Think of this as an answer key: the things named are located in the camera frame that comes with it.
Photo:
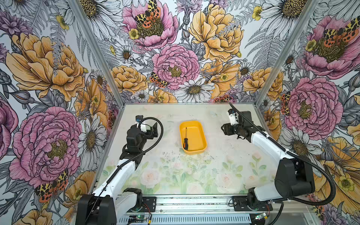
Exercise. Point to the green circuit board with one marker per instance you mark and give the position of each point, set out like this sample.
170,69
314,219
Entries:
137,219

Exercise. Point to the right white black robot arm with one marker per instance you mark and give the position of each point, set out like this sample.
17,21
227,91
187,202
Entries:
293,176

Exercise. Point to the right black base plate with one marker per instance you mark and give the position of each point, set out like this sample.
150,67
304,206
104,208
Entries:
243,204

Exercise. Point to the aluminium front rail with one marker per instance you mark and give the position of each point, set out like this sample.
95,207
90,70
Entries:
209,204

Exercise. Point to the small right circuit board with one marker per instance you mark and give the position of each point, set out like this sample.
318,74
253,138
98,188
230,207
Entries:
261,216

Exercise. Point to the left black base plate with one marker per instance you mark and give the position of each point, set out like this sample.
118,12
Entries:
148,205

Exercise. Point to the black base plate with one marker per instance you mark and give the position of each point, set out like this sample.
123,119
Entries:
148,205
243,204

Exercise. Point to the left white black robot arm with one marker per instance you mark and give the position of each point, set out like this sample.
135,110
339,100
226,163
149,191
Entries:
110,201

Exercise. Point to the black orange handled screwdriver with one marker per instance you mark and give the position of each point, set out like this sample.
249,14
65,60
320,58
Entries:
185,146

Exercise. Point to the yellow plastic bin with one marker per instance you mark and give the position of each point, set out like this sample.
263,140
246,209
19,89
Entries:
197,143

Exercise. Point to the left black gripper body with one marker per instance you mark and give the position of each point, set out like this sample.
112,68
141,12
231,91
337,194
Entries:
147,135

